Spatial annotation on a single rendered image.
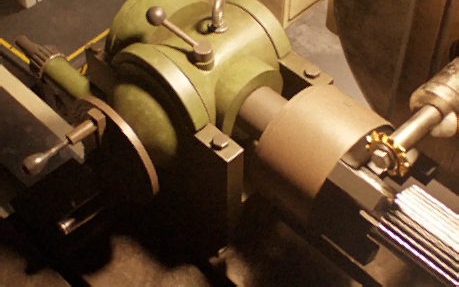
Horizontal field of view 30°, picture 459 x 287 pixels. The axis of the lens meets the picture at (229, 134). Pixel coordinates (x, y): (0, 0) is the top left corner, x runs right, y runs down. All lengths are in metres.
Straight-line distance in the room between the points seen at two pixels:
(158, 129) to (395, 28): 0.39
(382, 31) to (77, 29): 1.54
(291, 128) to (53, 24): 1.71
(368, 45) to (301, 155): 0.31
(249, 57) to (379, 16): 0.21
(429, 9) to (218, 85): 0.32
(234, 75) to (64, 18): 1.59
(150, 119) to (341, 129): 0.27
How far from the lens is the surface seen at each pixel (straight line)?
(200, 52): 1.21
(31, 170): 1.15
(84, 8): 2.80
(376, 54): 1.38
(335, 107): 1.16
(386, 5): 1.31
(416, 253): 1.13
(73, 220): 1.30
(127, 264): 1.36
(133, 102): 1.22
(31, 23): 2.78
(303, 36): 3.14
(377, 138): 1.10
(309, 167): 1.12
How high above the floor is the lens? 2.16
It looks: 50 degrees down
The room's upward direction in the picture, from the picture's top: straight up
